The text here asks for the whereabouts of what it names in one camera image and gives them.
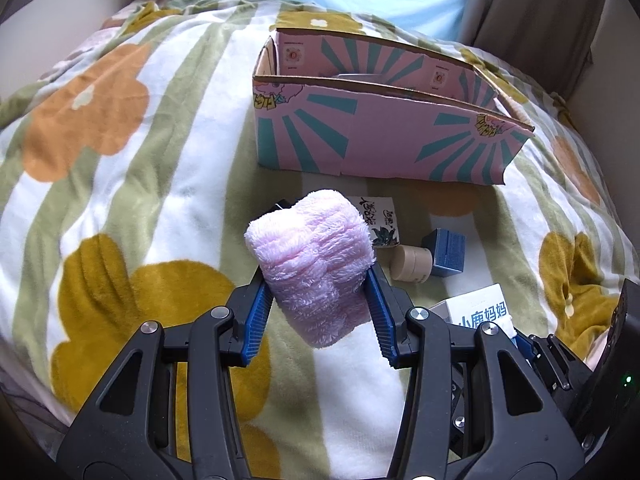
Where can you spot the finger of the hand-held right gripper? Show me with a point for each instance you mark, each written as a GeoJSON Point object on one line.
{"type": "Point", "coordinates": [460, 405]}
{"type": "Point", "coordinates": [550, 360]}

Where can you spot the tan cylindrical container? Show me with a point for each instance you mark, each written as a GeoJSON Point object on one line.
{"type": "Point", "coordinates": [412, 262]}

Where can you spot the pink cardboard box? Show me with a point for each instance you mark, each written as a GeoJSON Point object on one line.
{"type": "Point", "coordinates": [380, 140]}

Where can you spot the grey curtain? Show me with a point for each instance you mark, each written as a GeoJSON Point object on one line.
{"type": "Point", "coordinates": [525, 5]}

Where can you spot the pink fluffy towel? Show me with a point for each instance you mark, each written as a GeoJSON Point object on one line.
{"type": "Point", "coordinates": [310, 260]}

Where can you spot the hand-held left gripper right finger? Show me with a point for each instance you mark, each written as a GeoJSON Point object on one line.
{"type": "Point", "coordinates": [382, 322]}

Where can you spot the floral fleece blanket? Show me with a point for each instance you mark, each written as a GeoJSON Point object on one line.
{"type": "Point", "coordinates": [150, 185]}

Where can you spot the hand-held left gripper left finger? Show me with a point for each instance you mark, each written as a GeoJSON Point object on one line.
{"type": "Point", "coordinates": [254, 322]}

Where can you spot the small blue cube box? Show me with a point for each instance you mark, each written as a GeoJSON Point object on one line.
{"type": "Point", "coordinates": [447, 255]}

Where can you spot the white box with blue print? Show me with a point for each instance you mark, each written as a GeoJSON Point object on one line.
{"type": "Point", "coordinates": [475, 310]}

